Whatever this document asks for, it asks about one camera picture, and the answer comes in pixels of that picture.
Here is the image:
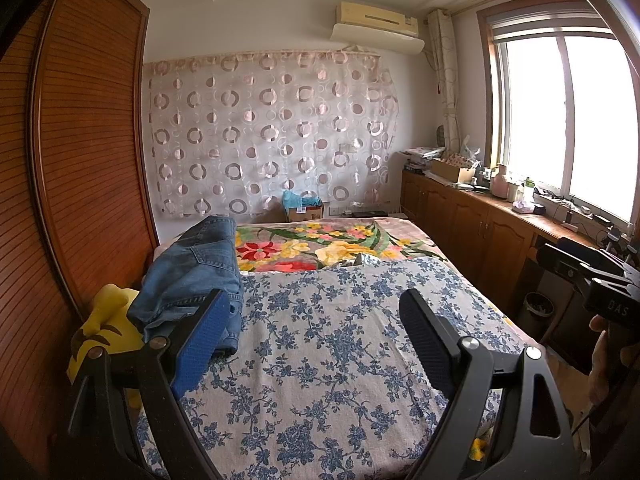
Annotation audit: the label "wooden slatted wardrobe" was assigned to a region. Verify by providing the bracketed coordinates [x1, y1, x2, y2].
[0, 0, 158, 461]

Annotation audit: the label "yellow plush toy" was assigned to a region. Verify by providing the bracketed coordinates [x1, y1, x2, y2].
[66, 284, 151, 411]

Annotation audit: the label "wooden cabinet counter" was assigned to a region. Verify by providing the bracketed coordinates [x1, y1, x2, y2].
[400, 167, 636, 311]

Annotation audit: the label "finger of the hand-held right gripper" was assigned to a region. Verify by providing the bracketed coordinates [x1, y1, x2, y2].
[557, 236, 626, 273]
[537, 243, 596, 286]

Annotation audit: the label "blue jeans pants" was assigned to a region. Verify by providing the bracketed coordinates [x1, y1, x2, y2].
[126, 215, 244, 358]

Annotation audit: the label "tied patterned window curtain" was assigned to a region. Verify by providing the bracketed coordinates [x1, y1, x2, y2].
[426, 8, 463, 148]

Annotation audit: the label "person's right hand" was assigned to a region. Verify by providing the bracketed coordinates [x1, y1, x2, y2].
[589, 314, 618, 406]

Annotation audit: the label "wood-framed window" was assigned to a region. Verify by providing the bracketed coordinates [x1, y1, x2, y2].
[477, 0, 640, 226]

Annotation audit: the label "dark trash bin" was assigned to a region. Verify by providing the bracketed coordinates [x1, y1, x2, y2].
[516, 291, 556, 343]

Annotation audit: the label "circle-patterned sheer curtain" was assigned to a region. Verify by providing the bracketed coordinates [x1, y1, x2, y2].
[142, 49, 401, 218]

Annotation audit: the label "cream printed bedsheet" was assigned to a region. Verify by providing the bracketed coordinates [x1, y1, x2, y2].
[150, 237, 182, 262]

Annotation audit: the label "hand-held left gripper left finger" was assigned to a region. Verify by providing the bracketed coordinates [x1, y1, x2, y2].
[65, 287, 231, 480]

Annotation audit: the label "colourful flower blanket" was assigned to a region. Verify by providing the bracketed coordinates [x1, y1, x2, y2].
[235, 216, 441, 273]

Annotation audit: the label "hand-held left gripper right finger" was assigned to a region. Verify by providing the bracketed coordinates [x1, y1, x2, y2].
[398, 287, 576, 480]

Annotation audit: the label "cream wall air conditioner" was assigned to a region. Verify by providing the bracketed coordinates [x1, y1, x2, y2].
[330, 1, 426, 56]

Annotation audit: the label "stack of papers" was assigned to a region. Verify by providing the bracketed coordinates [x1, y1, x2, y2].
[404, 146, 447, 171]

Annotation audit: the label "open cardboard box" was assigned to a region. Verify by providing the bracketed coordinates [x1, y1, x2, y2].
[431, 152, 478, 184]

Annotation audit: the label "pink jug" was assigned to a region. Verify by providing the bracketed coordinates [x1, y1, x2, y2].
[490, 164, 510, 200]

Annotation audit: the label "cardboard box with blue cloth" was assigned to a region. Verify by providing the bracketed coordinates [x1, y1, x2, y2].
[281, 190, 326, 222]

